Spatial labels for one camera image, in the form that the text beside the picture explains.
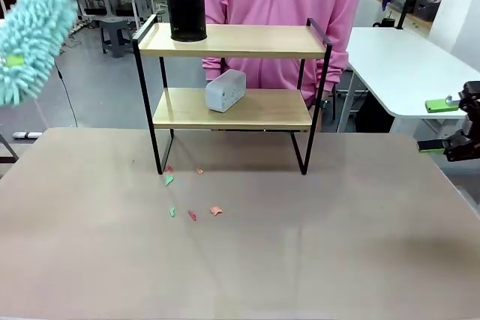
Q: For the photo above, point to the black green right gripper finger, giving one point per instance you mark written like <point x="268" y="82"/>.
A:
<point x="461" y="145"/>
<point x="440" y="105"/>

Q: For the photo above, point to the teal microfiber duster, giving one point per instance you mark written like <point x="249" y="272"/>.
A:
<point x="33" y="27"/>

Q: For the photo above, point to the person's right forearm pink sleeve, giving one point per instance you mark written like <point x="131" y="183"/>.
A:
<point x="213" y="67"/>

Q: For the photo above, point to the person's left forearm pink sleeve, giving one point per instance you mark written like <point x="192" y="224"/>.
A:
<point x="335" y="54"/>

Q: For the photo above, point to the white side table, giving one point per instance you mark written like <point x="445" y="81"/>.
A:
<point x="405" y="61"/>

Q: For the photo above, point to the grey storage bin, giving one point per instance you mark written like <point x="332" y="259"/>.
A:
<point x="425" y="7"/>

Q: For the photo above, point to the grey power strip box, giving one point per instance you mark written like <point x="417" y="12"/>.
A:
<point x="225" y="91"/>

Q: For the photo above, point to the black mesh cup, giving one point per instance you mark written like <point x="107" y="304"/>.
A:
<point x="186" y="12"/>

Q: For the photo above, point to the green paper scrap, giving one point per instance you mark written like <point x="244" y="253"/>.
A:
<point x="172" y="211"/>
<point x="169" y="180"/>

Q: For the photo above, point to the grey plastic stool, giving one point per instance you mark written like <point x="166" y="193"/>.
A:
<point x="117" y="24"/>

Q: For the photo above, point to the white floor power strip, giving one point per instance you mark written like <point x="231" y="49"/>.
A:
<point x="26" y="134"/>

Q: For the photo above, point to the black stand leg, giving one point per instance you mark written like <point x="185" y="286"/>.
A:
<point x="9" y="149"/>

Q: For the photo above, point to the wood shelf with black frame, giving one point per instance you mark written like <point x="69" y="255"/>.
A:
<point x="232" y="40"/>

